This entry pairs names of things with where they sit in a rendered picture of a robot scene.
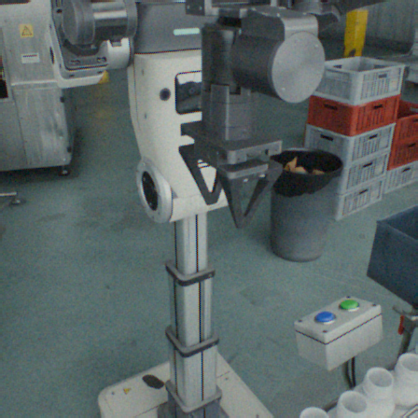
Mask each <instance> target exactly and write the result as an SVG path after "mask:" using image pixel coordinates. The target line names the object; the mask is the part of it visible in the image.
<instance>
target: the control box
mask: <svg viewBox="0 0 418 418"><path fill-rule="evenodd" d="M344 300H355V301H356V302H357V306H356V307H354V308H352V309H344V308H342V307H341V302H342V301H344ZM327 311H329V312H332V313H333V314H334V316H333V319H332V320H330V321H327V322H322V321H318V320H316V315H317V314H319V313H322V312H327ZM294 325H295V330H296V337H297V343H298V348H299V355H300V356H302V357H303V358H305V359H307V360H309V361H311V362H313V363H314V364H316V365H318V366H320V367H322V368H323V369H326V370H328V371H331V370H333V369H335V368H337V367H338V366H339V365H341V376H342V378H343V381H344V384H345V387H346V391H348V390H350V389H352V388H353V387H355V386H356V383H355V356H356V355H358V354H360V353H362V352H363V351H364V350H366V349H367V348H369V347H371V346H372V345H373V344H375V343H377V342H378V341H380V340H382V339H383V323H382V316H381V308H380V306H379V305H378V304H375V303H372V302H369V301H366V300H362V299H356V298H354V297H351V296H346V297H344V298H342V299H340V300H338V301H336V302H334V303H332V304H330V305H328V306H326V307H324V308H322V309H320V310H318V311H317V312H315V313H312V314H310V315H308V316H305V317H303V318H301V319H300V320H298V321H296V322H294ZM350 358H351V370H352V379H351V376H350V374H349V359H350ZM351 380H352V381H351Z"/></svg>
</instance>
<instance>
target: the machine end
mask: <svg viewBox="0 0 418 418"><path fill-rule="evenodd" d="M62 3H63V1H62V0H0V54H1V55H2V58H1V60H2V64H3V67H4V71H5V72H4V75H5V82H3V83H2V84H1V85H0V172H2V171H11V170H21V169H34V168H43V167H53V166H57V165H61V166H62V170H61V171H59V172H58V173H57V174H58V176H67V175H69V174H70V171H69V170H65V167H64V166H65V164H69V162H70V160H71V158H72V150H73V142H74V137H75V133H76V123H77V113H76V111H77V106H76V105H75V101H74V95H73V87H70V88H60V87H59V86H58V85H57V83H56V80H55V76H54V74H53V67H52V64H51V61H50V58H49V50H48V46H47V43H46V40H45V33H46V31H47V26H48V23H49V19H50V15H51V13H52V10H53V9H54V8H55V7H61V6H62Z"/></svg>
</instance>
